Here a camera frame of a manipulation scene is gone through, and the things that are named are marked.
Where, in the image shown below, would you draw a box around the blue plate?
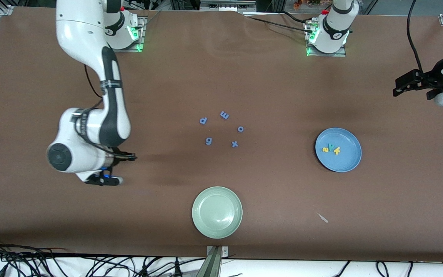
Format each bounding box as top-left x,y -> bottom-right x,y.
315,127 -> 362,172

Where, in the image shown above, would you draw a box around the pale green plate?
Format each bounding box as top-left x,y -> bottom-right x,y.
192,186 -> 243,239

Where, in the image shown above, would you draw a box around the brown table cover sheet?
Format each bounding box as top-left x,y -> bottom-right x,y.
0,6 -> 443,263

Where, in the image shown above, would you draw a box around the grey power strip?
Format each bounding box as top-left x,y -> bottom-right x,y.
200,0 -> 256,12

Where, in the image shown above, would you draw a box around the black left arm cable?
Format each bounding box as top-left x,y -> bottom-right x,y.
407,0 -> 425,75

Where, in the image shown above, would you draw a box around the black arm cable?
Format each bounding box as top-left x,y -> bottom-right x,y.
73,63 -> 137,160
407,0 -> 425,75

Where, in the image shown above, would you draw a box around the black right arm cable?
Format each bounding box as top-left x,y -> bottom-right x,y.
73,63 -> 137,160

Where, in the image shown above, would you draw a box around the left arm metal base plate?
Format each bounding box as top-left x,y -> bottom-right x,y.
305,19 -> 347,57

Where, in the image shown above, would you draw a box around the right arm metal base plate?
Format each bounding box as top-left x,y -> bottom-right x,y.
108,15 -> 147,53

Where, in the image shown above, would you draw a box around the tangled black floor cables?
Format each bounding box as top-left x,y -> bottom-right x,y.
0,237 -> 207,277

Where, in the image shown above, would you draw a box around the aluminium profile bracket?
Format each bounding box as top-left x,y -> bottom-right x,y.
206,245 -> 229,277

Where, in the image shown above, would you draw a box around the black cable lying on table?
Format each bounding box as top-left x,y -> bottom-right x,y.
245,11 -> 314,35

